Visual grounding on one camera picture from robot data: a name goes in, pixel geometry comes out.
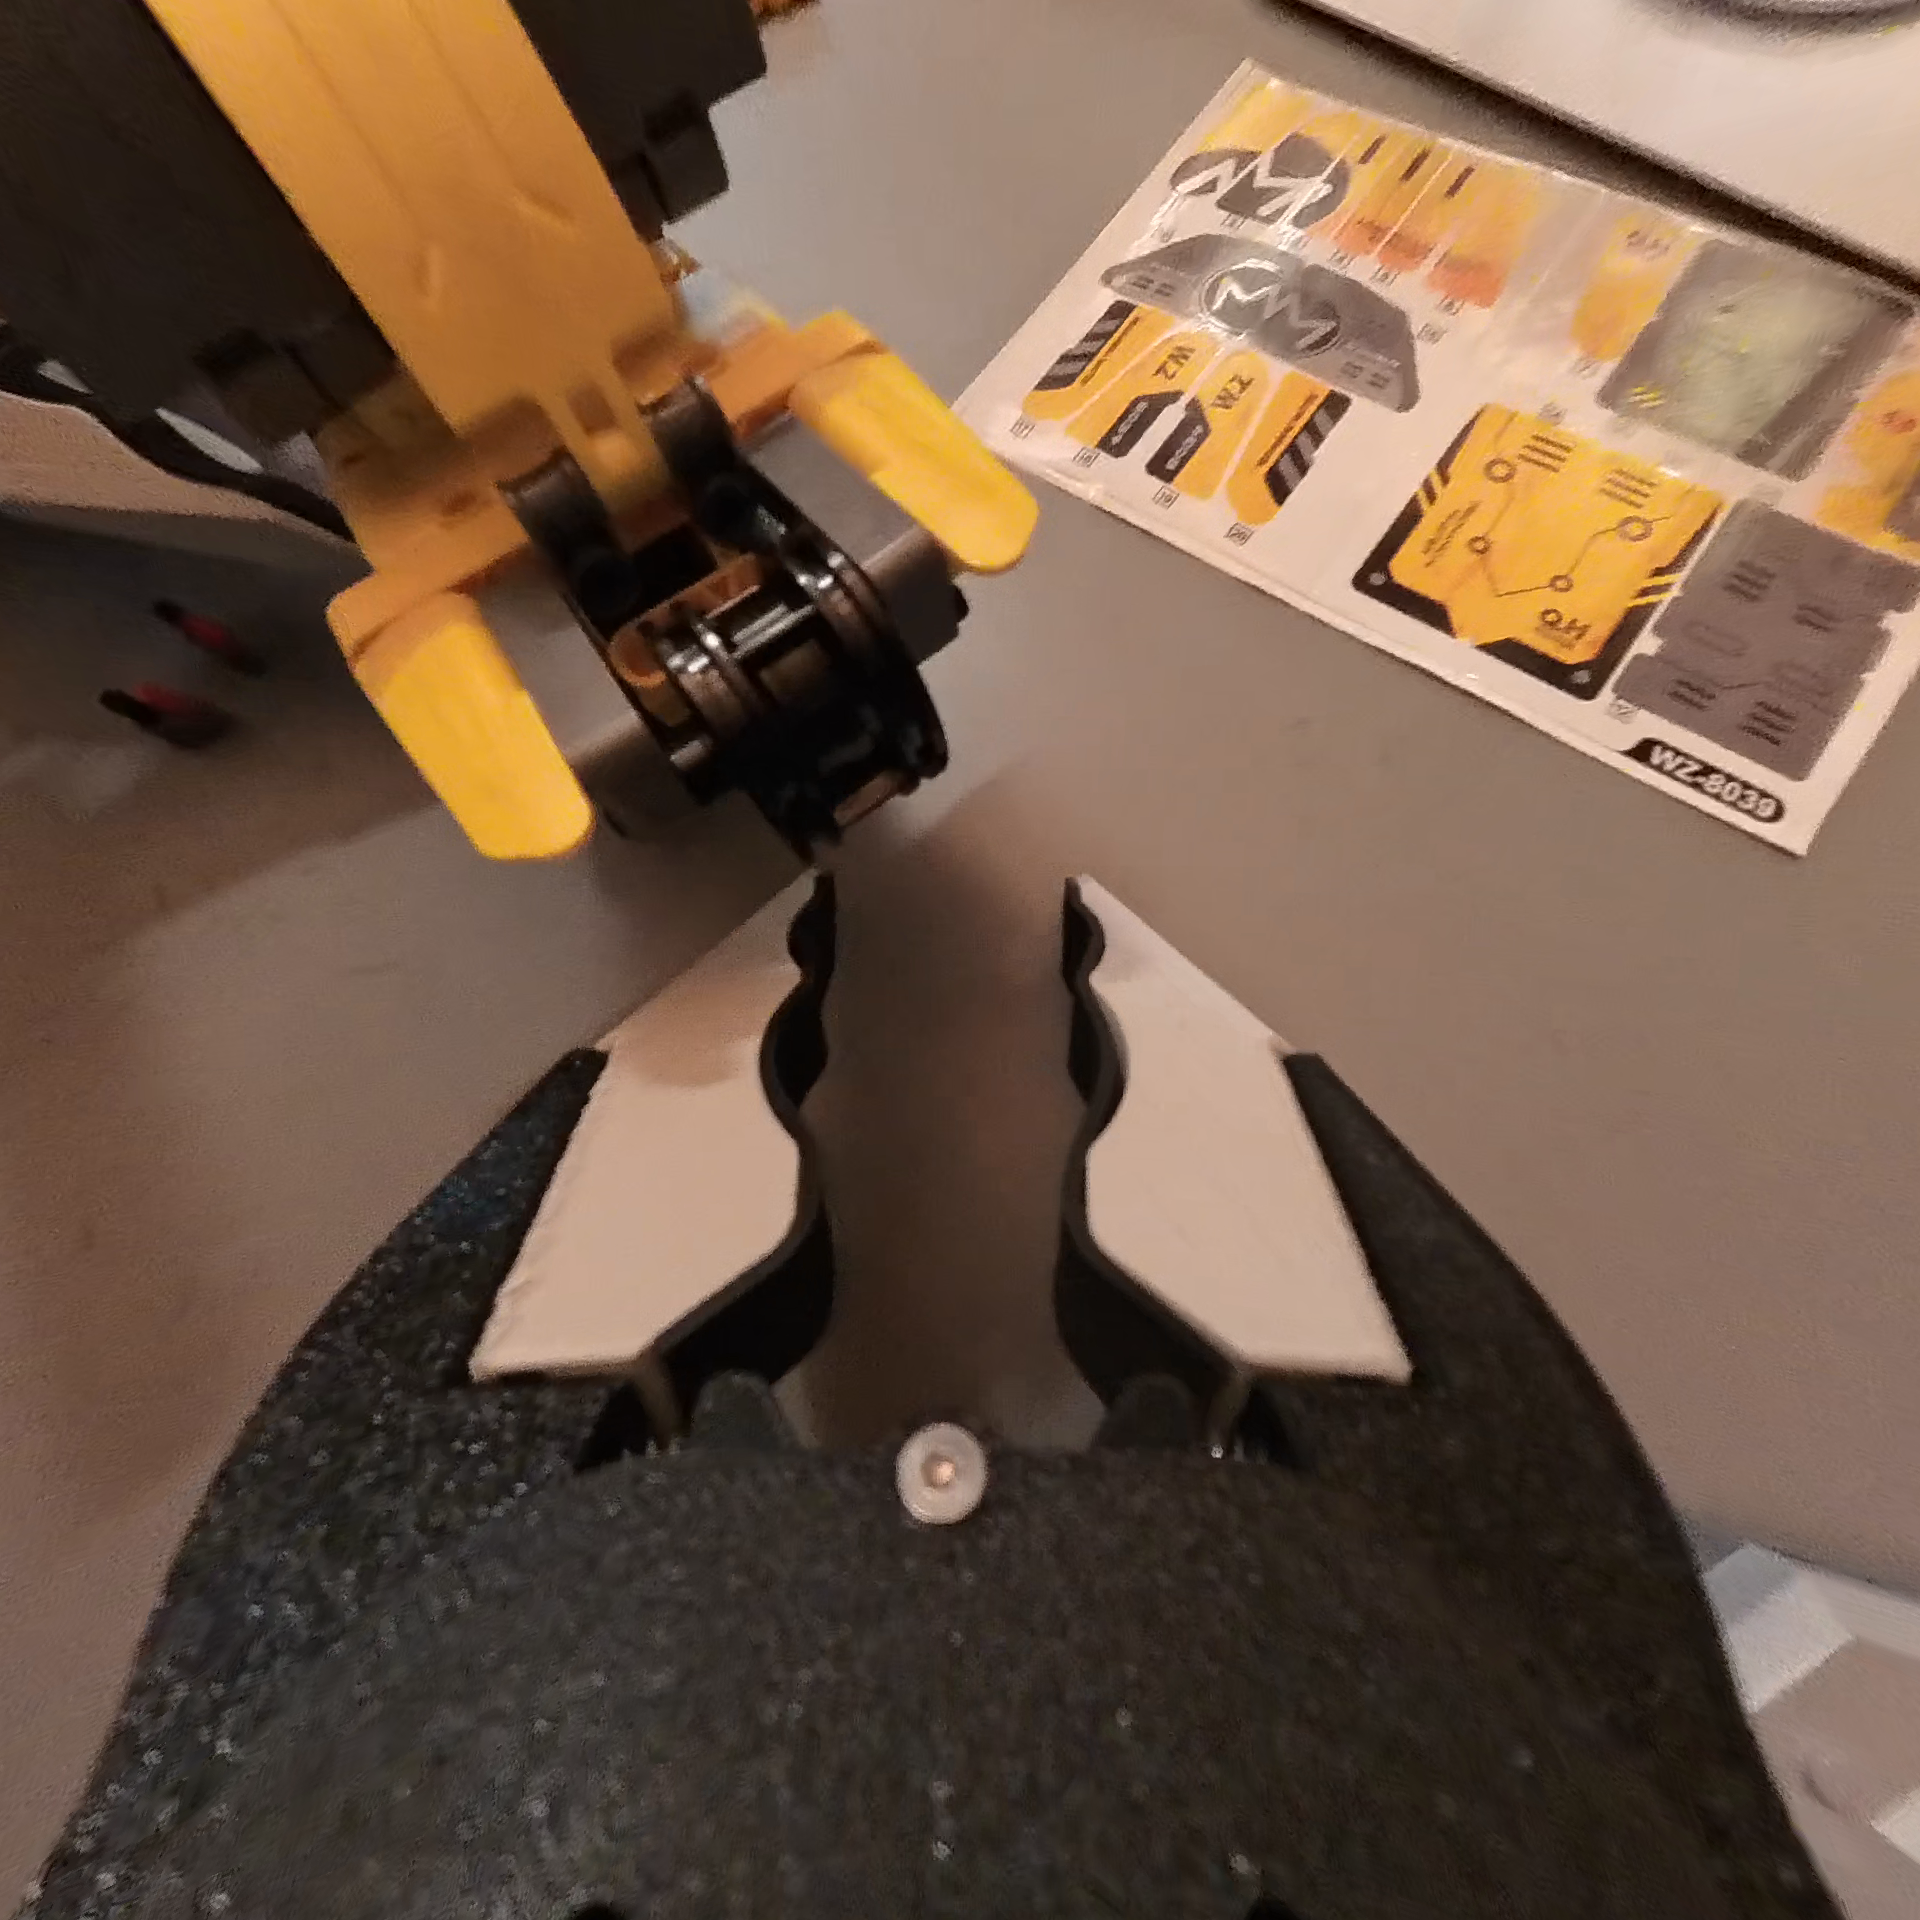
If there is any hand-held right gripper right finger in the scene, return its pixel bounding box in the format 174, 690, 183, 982
1054, 878, 1413, 1450

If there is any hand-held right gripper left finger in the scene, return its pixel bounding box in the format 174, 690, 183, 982
467, 875, 836, 1444

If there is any yellow black building-block vehicle model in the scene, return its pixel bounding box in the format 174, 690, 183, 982
0, 0, 1041, 868

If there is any red black connector pin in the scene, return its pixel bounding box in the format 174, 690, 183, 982
154, 598, 274, 678
98, 684, 236, 753

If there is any yellow grey sticker sheet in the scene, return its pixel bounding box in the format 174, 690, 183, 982
951, 60, 1920, 856

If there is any white paper piece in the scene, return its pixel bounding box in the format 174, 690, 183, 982
1695, 1544, 1920, 1920

